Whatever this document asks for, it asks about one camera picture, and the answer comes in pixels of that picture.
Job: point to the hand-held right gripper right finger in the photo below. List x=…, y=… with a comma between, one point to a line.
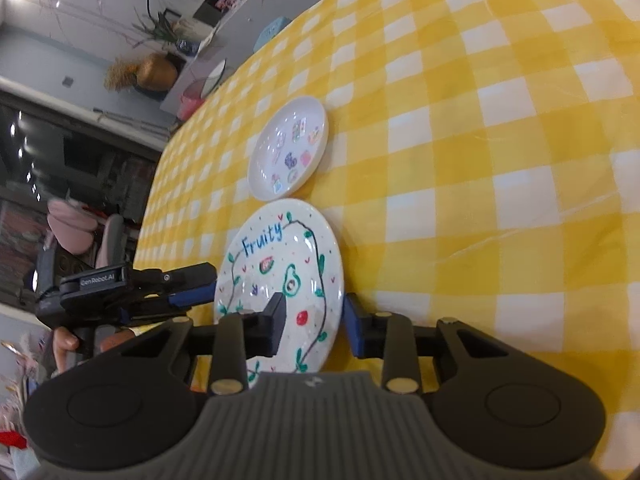
x=354, y=330

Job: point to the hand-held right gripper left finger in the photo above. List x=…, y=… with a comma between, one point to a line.
x=275, y=325

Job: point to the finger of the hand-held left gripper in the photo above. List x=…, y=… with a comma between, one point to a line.
x=192, y=296
x=192, y=274

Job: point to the white fruit print plate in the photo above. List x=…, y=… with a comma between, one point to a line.
x=280, y=270

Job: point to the person's left hand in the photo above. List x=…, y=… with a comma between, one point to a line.
x=65, y=347

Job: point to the pink chair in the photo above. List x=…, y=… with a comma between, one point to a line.
x=82, y=230

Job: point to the small white sticker plate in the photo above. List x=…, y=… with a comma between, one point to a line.
x=290, y=150

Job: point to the white round stool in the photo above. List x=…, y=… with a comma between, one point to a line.
x=215, y=76

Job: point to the golden brown vase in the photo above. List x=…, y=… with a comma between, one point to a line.
x=156, y=72

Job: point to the yellow checked tablecloth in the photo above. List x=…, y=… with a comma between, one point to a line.
x=475, y=160

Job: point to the dried grass bunch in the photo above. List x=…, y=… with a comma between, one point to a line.
x=120, y=74

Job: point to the blue glass vase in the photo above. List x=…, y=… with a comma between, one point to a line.
x=186, y=45

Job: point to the green spiky potted plant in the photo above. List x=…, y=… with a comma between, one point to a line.
x=162, y=22

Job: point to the light blue plastic stool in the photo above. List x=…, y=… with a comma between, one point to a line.
x=270, y=32

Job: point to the pink picture box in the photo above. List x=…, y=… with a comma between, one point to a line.
x=226, y=0

